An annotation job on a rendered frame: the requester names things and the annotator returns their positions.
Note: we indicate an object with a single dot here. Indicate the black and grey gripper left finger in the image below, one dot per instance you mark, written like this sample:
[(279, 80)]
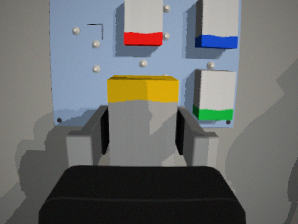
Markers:
[(86, 146)]

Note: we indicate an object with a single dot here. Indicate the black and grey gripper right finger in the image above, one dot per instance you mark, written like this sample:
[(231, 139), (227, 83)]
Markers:
[(199, 148)]

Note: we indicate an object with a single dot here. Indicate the grey block with red end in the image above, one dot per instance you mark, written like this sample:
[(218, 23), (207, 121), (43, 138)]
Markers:
[(143, 22)]

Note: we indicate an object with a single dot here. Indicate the white block with green end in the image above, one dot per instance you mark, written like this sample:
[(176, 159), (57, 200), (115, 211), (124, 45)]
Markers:
[(214, 92)]

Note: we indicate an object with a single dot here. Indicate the grey block with yellow end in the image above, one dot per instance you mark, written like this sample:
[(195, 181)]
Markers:
[(142, 120)]

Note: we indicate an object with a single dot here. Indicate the grey block with blue end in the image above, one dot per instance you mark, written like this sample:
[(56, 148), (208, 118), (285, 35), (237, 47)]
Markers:
[(217, 24)]

